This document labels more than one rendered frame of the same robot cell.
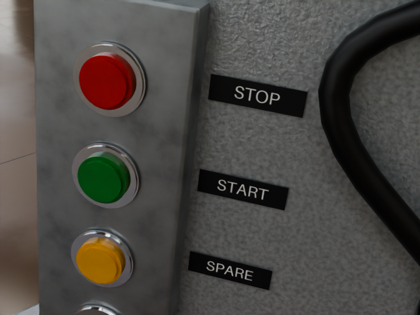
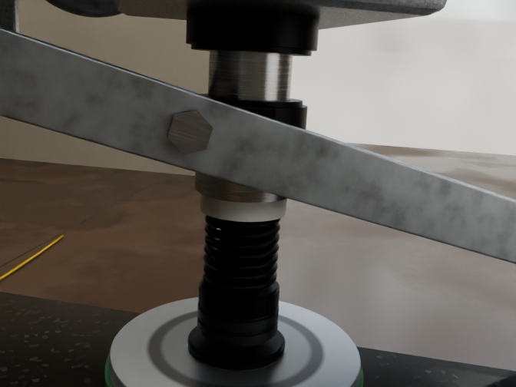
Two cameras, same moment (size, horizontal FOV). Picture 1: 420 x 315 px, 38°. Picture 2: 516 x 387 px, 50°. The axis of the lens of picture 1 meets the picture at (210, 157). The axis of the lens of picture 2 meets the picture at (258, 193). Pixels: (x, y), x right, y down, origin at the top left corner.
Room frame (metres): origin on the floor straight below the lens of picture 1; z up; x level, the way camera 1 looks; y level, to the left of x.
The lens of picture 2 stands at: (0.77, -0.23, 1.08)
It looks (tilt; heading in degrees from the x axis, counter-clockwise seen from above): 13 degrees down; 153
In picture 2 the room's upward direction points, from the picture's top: 3 degrees clockwise
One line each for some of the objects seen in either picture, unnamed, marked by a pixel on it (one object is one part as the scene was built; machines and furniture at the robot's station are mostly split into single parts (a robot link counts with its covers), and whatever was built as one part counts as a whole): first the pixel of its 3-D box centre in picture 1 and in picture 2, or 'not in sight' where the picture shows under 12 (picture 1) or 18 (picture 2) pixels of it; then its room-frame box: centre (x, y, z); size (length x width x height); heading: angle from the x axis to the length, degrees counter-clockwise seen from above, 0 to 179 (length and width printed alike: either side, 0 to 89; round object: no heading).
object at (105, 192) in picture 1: (104, 177); not in sight; (0.26, 0.05, 1.42); 0.03 x 0.01 x 0.03; 79
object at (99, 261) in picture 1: (100, 260); not in sight; (0.26, 0.05, 1.37); 0.03 x 0.01 x 0.03; 79
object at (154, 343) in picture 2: not in sight; (236, 351); (0.38, -0.04, 0.84); 0.21 x 0.21 x 0.01
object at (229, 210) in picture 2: not in sight; (244, 189); (0.38, -0.04, 0.99); 0.07 x 0.07 x 0.04
